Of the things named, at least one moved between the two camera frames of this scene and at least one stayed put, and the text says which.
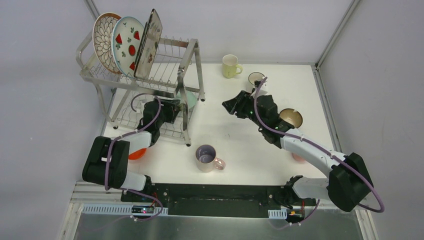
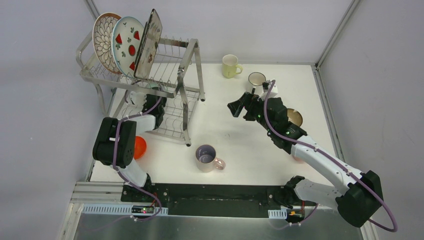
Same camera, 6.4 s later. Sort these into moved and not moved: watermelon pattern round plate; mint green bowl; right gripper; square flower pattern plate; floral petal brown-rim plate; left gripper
Moved: left gripper; mint green bowl
Not moved: floral petal brown-rim plate; watermelon pattern round plate; square flower pattern plate; right gripper
